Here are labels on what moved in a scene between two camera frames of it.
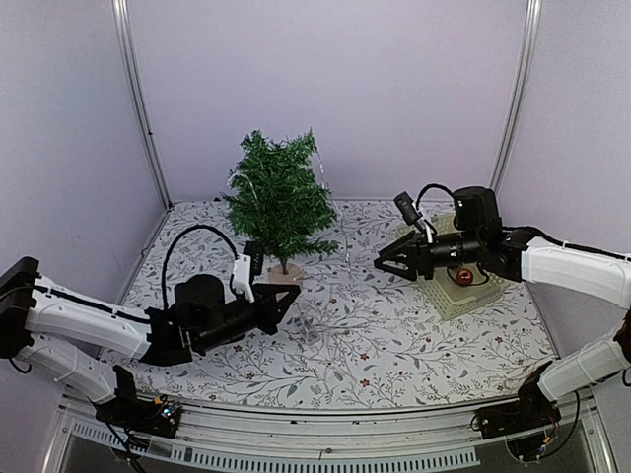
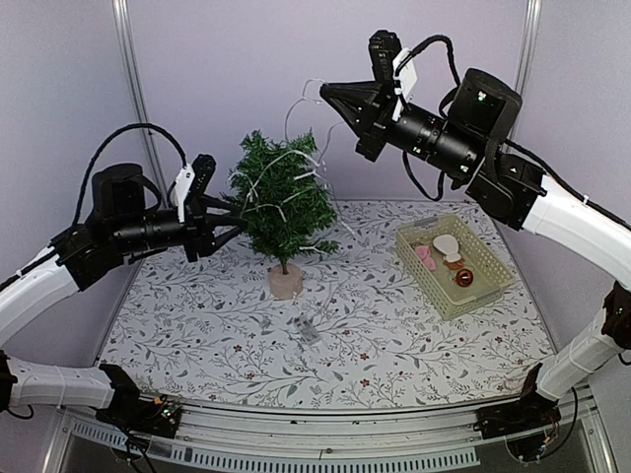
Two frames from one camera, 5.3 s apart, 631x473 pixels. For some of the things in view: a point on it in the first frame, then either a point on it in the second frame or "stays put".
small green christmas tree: (280, 198) stays put
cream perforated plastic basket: (453, 300) stays put
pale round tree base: (276, 275) stays put
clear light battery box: (308, 329) stays put
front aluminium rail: (344, 440) stays put
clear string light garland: (244, 175) -> (314, 91)
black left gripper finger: (268, 309) -> (221, 229)
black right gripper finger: (401, 263) -> (358, 102)
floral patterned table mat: (354, 336) stays put
